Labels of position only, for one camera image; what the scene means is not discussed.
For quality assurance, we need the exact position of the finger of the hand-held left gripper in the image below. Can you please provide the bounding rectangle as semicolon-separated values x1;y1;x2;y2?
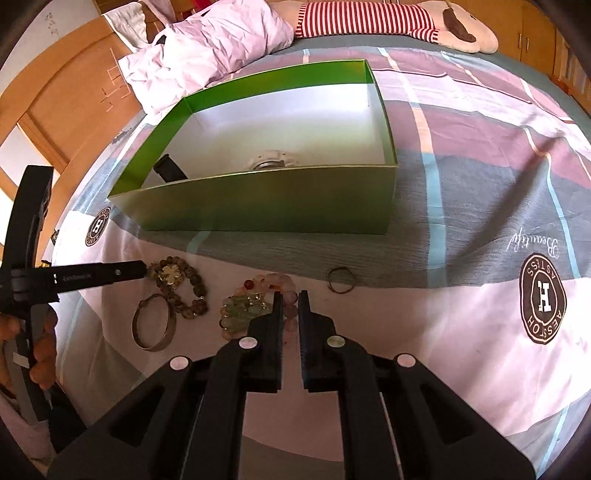
51;260;149;292

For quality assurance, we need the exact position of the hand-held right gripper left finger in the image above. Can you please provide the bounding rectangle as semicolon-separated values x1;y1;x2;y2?
46;292;284;480

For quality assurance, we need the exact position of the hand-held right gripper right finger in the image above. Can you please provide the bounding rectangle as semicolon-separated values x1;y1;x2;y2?
298;291;546;480

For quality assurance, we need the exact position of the pink and red bead bracelet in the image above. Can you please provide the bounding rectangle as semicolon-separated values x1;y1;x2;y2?
231;273;301;343

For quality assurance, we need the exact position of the green jade bead bracelet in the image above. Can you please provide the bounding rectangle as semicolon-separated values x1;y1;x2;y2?
219;295;273;341

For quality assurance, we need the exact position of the gold clover brooch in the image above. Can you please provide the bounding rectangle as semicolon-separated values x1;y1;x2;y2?
157;264;185;289

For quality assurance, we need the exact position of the brown wooden bead bracelet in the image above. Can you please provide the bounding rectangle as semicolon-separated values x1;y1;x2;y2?
147;256;208;319

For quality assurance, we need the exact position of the green cardboard box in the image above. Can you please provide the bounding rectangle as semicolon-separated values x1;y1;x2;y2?
107;59;399;235

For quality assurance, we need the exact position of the black wrist watch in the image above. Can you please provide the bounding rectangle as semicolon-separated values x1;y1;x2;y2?
154;150;299;182

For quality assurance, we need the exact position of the person's left hand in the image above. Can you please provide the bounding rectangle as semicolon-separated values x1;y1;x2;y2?
0;307;59;391

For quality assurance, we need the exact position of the wooden wardrobe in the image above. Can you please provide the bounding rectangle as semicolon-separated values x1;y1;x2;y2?
0;14;145;232

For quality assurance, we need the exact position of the printed plaid bed sheet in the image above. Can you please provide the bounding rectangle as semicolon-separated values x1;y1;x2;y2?
41;39;591;468

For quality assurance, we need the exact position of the white crumpled quilt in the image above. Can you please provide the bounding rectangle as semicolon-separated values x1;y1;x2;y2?
117;0;296;116

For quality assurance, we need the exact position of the striped plush toy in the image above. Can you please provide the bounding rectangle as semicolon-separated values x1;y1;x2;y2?
277;0;500;54

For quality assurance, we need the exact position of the wooden cabinet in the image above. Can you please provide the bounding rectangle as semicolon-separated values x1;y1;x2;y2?
462;0;591;107

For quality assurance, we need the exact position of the thin brown ring bangle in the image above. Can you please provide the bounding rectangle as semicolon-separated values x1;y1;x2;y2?
327;267;356;293

